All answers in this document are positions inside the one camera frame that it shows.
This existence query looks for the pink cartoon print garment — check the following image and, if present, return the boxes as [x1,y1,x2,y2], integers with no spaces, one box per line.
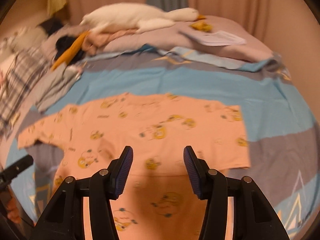
[18,93,250,239]

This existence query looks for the folded grey clothes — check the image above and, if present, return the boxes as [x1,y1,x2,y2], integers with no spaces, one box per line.
[34,63,83,112]

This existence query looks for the blue grey patterned bedsheet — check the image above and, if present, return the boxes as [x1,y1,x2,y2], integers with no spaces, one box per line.
[3,47,319,239]

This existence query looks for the plaid pillow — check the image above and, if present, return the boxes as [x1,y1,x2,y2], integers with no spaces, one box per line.
[1,48,50,134]

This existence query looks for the dark navy garment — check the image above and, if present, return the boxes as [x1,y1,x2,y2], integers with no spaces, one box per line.
[54,35,85,65]

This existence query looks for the pink crumpled garment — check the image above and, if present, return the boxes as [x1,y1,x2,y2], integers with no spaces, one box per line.
[81,29,137,56]

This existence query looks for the white paper sheet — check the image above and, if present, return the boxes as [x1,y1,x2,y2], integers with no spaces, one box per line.
[180,30,247,47]

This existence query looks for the mauve quilt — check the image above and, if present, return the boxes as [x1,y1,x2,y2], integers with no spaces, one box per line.
[41,15,275,63]

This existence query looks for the small yellow plush toy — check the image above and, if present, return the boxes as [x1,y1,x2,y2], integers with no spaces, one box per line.
[190,21,213,33]

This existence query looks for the white goose plush toy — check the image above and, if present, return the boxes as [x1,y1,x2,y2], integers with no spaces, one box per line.
[80,3,203,34]

